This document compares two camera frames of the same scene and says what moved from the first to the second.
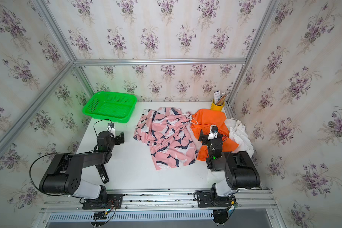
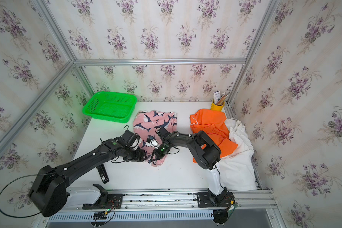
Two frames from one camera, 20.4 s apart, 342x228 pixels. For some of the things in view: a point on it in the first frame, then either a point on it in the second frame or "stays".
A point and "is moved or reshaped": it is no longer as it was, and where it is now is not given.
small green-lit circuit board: (101, 215) stays
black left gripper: (117, 139) → (140, 156)
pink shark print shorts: (168, 132) is moved or reshaped
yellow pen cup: (216, 107) stays
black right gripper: (205, 138) → (157, 155)
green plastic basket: (113, 106) stays
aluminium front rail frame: (257, 201) stays
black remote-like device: (103, 173) stays
